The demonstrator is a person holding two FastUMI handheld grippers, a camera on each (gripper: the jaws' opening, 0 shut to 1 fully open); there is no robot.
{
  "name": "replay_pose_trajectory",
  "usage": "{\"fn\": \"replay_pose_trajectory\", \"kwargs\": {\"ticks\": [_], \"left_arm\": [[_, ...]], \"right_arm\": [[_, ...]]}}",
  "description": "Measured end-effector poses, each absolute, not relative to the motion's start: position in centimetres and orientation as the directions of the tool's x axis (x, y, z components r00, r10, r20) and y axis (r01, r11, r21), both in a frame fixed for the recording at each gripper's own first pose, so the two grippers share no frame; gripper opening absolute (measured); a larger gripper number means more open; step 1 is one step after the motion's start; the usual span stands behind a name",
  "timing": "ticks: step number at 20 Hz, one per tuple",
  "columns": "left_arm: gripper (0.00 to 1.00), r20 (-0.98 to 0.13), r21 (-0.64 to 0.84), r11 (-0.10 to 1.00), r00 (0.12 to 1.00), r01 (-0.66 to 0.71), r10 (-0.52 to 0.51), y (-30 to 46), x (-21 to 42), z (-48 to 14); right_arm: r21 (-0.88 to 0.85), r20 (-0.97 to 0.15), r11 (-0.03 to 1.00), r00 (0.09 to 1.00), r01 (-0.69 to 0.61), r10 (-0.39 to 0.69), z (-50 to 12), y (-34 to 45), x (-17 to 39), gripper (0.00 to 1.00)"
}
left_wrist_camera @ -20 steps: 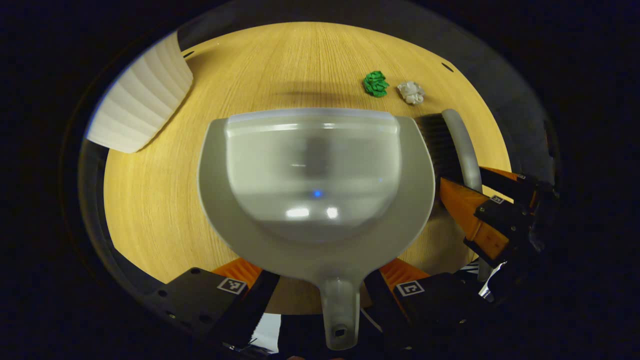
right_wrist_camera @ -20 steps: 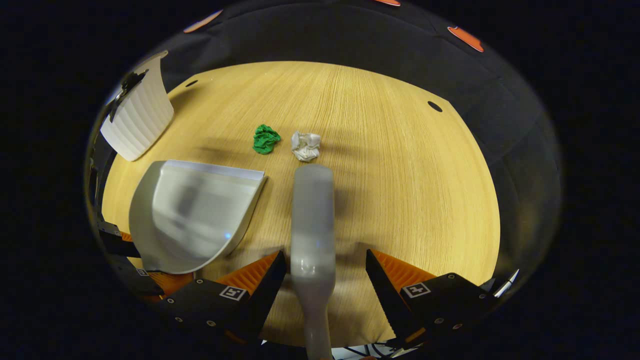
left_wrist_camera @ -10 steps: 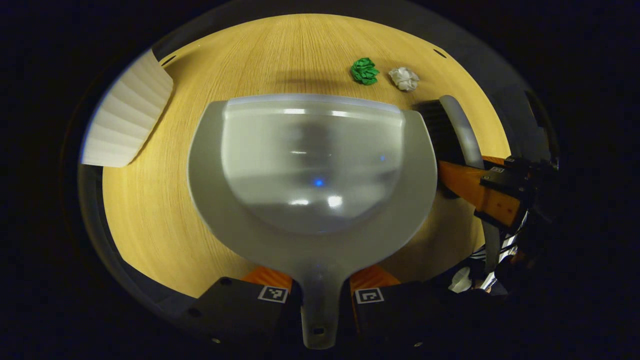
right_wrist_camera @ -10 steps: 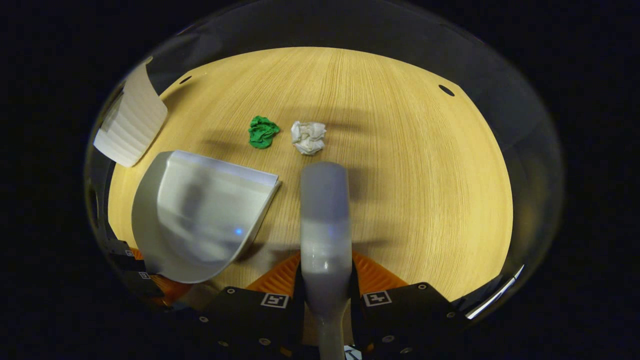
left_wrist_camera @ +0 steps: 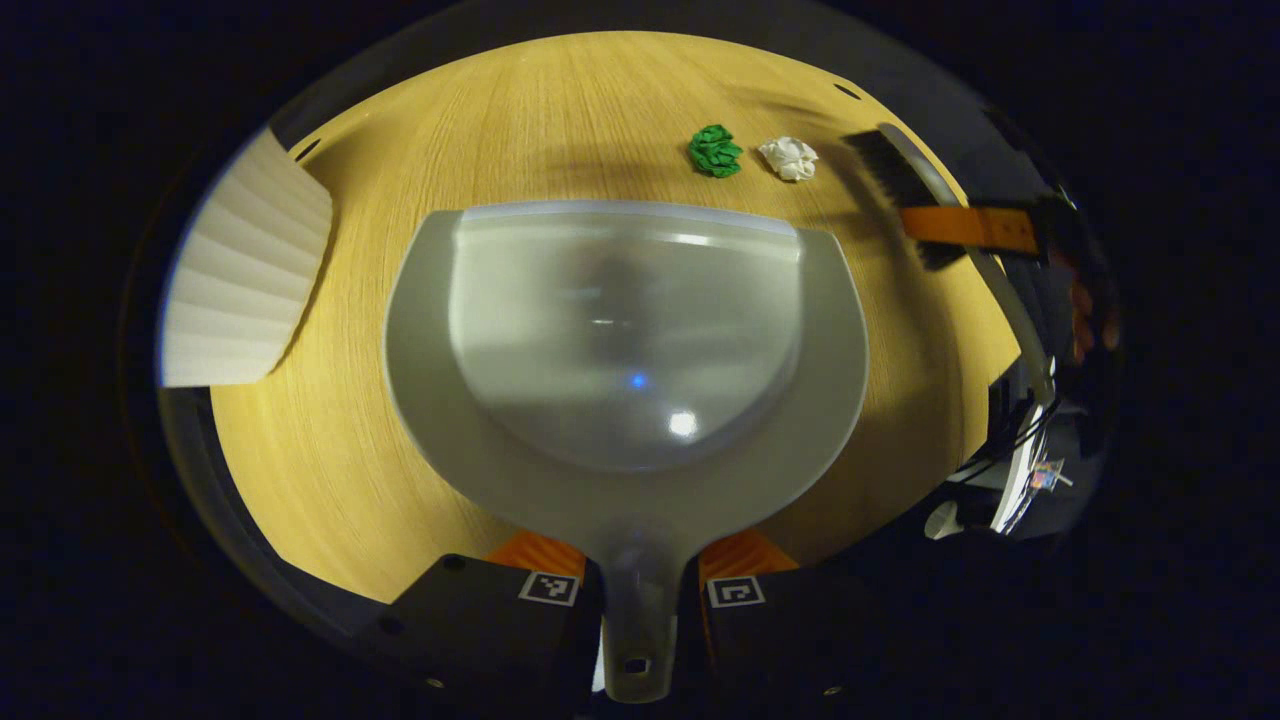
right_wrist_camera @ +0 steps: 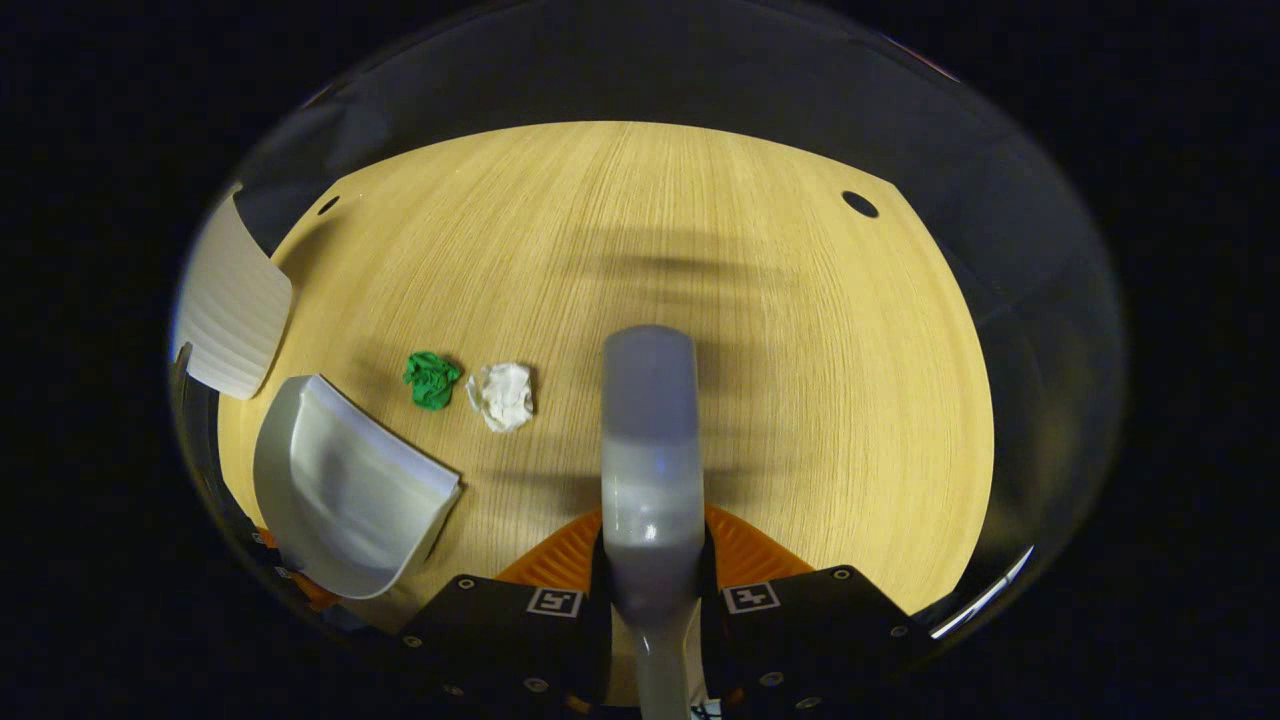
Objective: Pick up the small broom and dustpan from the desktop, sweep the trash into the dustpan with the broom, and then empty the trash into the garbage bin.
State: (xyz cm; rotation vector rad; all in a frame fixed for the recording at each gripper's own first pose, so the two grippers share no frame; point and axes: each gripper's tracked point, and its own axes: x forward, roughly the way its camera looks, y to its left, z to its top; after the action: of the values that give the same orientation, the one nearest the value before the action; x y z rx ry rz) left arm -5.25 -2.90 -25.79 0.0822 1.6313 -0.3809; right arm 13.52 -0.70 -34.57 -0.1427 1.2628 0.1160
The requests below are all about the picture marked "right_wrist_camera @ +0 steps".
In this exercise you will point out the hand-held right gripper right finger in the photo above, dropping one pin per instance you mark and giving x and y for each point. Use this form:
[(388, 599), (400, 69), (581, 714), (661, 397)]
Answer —
[(800, 640)]

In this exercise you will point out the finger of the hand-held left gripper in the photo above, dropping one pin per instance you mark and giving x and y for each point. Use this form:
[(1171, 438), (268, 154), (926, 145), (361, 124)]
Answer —
[(312, 592)]

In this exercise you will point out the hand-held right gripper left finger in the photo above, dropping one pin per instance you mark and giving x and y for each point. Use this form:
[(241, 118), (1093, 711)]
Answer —
[(500, 640)]

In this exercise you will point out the white plastic dustpan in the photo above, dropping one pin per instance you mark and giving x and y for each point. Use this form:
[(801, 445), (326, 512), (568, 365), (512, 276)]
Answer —
[(350, 490)]

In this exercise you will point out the small grey broom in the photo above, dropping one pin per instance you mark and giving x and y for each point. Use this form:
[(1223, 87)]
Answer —
[(650, 480)]

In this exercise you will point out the white paper ball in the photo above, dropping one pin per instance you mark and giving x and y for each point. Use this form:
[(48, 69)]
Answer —
[(503, 397)]

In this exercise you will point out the green paper ball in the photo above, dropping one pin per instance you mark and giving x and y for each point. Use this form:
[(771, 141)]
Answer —
[(432, 380)]

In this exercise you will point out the white ribbed garbage bin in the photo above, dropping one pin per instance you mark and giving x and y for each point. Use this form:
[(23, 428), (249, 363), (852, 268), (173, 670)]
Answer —
[(235, 310)]

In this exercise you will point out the wooden desktop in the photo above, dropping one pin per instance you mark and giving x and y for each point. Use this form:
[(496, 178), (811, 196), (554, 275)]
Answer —
[(750, 400)]

